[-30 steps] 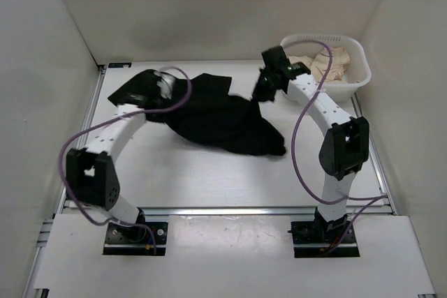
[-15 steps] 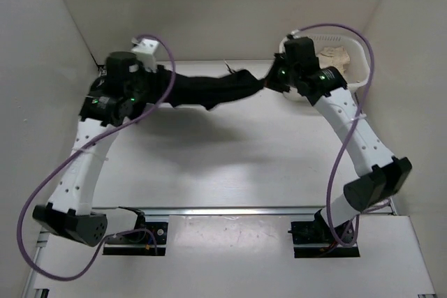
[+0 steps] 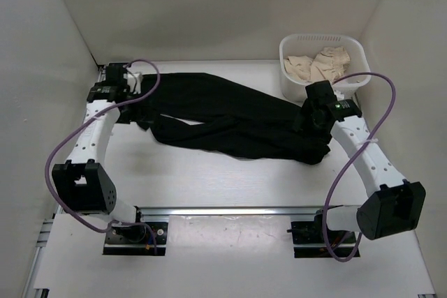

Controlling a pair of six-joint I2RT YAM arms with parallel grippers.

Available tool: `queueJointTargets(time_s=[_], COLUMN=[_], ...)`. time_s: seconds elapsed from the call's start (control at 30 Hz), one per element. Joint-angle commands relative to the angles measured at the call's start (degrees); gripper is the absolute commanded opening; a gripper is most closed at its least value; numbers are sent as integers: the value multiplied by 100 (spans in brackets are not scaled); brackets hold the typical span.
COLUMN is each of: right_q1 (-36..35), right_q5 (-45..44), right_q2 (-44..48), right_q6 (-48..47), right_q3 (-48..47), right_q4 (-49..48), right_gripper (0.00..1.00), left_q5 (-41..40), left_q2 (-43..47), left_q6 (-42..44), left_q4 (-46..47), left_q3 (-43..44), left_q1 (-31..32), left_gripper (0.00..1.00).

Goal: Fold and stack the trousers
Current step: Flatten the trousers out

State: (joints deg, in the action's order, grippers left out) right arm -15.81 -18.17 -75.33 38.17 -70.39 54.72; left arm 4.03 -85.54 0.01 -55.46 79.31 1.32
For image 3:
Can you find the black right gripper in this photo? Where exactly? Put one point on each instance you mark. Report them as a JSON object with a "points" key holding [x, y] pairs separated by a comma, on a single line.
{"points": [[306, 111]]}

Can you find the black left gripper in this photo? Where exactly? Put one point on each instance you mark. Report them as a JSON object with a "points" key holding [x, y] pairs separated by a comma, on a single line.
{"points": [[124, 118]]}

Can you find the black trousers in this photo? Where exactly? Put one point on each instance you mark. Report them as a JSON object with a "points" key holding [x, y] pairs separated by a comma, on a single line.
{"points": [[209, 113]]}

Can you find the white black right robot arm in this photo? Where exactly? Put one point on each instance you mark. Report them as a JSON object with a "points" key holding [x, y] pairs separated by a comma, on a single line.
{"points": [[393, 203]]}

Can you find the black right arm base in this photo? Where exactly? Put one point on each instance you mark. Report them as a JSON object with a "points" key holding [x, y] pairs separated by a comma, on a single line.
{"points": [[308, 241]]}

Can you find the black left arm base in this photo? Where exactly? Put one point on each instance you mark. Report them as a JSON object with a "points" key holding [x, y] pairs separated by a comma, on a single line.
{"points": [[137, 240]]}

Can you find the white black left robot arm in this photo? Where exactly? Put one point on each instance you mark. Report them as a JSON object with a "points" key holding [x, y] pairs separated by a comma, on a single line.
{"points": [[81, 184]]}

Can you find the beige trousers in basket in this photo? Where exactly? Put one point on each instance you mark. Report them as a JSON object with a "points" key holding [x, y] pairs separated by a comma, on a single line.
{"points": [[330, 64]]}

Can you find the white plastic basket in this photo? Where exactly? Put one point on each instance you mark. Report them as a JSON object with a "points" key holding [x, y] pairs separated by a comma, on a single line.
{"points": [[307, 44]]}

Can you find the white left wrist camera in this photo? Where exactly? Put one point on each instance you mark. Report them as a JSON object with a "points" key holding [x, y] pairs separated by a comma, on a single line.
{"points": [[134, 81]]}

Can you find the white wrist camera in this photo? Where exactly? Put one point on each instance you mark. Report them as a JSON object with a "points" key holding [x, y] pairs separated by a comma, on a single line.
{"points": [[340, 96], [134, 81]]}

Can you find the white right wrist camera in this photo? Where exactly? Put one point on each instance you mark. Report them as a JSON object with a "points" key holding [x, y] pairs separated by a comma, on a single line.
{"points": [[340, 96]]}

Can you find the aluminium frame rail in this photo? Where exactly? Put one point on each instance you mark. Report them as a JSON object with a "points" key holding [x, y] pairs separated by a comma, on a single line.
{"points": [[54, 106]]}

